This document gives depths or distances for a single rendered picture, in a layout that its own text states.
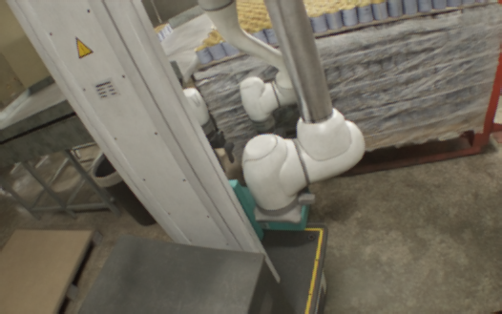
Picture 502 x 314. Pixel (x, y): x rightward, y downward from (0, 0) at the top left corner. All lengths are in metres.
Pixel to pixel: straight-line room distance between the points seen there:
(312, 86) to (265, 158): 0.24
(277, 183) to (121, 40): 0.58
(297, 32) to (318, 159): 0.37
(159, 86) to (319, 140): 0.47
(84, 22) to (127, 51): 0.12
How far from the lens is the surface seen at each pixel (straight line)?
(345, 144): 0.89
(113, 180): 2.05
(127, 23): 0.60
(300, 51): 0.79
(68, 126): 2.09
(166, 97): 0.64
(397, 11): 1.35
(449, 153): 2.17
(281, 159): 0.85
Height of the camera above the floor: 1.51
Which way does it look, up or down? 37 degrees down
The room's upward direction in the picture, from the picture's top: 23 degrees counter-clockwise
